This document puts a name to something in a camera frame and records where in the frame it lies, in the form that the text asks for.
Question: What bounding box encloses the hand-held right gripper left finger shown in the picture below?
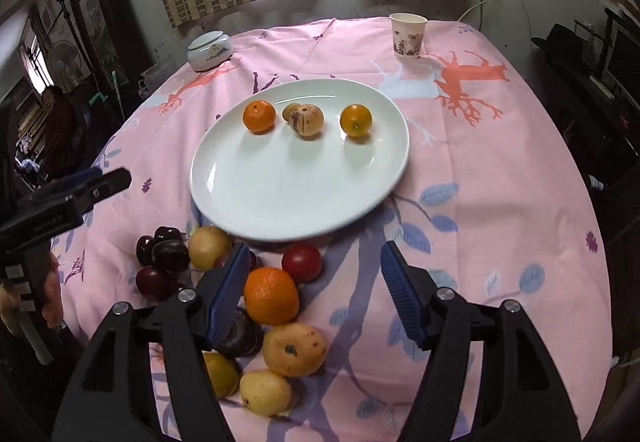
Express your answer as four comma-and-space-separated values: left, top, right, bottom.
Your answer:
50, 242, 252, 442

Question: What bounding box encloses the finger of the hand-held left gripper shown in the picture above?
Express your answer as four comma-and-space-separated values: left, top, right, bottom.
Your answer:
75, 167, 132, 213

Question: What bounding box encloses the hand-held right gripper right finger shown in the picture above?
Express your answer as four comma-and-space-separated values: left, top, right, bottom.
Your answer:
380, 240, 583, 442

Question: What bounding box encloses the large smooth orange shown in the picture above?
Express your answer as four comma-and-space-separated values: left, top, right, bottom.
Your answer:
243, 267, 300, 327

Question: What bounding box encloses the dark wrinkled passion fruit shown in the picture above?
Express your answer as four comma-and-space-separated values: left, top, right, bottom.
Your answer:
215, 307, 264, 359

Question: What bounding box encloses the pale yellow round fruit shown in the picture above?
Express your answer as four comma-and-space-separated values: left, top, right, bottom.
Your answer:
187, 226, 233, 271

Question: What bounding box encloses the large dark purple plum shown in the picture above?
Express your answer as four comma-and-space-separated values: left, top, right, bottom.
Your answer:
151, 240, 191, 273

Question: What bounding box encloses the red tomato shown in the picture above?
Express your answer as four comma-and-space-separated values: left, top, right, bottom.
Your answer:
281, 243, 323, 284

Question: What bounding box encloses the pale yellow oblong fruit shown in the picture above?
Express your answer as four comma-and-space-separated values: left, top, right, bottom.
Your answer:
239, 370, 293, 418

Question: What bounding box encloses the white oval plate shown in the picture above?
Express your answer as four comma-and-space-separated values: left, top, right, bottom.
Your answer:
190, 78, 411, 243

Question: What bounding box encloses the person's left hand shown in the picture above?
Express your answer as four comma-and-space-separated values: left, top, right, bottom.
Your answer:
42, 252, 64, 329

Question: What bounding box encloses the spotted yellow mango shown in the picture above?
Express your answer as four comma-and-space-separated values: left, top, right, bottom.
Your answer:
263, 323, 328, 377

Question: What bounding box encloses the standing fan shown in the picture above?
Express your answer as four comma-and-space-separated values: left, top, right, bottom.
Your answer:
47, 39, 81, 90

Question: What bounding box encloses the pink printed tablecloth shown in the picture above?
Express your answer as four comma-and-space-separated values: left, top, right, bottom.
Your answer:
50, 17, 613, 442

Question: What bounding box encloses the dark wooden cabinet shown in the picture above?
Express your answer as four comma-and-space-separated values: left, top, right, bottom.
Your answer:
65, 0, 151, 108

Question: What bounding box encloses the white ceramic lidded jar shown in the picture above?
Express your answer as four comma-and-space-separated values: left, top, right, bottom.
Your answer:
187, 32, 234, 72

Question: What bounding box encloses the tangerine with green stem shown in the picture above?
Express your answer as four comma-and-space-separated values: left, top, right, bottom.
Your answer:
243, 100, 277, 135

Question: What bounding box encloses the yellow-orange tomato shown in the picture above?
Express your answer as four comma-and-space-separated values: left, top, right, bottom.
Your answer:
340, 104, 372, 140

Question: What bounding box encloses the purple striped pepino melon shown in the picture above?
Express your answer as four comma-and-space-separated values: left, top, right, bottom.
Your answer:
289, 104, 325, 139

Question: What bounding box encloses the floral paper cup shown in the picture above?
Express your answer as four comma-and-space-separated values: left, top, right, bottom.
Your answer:
389, 13, 429, 60

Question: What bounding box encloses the black hat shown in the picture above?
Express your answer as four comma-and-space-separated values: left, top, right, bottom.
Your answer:
531, 23, 588, 68

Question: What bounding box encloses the computer monitor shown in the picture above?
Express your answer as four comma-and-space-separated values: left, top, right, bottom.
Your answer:
605, 12, 640, 93

